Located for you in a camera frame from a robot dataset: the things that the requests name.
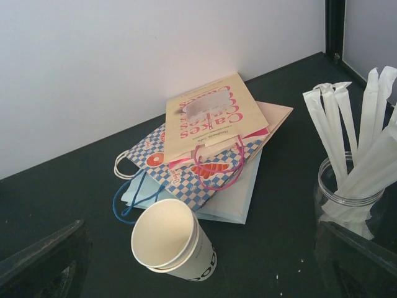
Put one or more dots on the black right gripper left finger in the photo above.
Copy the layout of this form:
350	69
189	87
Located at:
55	266

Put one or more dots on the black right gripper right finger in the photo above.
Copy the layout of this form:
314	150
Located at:
352	266

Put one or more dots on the cream pink Cakes paper bag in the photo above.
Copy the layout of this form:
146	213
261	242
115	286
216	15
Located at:
208	120

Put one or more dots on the light blue paper bag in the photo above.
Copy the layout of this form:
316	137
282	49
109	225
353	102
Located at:
141	191

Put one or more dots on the blue checkered bakery paper bag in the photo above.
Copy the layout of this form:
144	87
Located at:
191	183

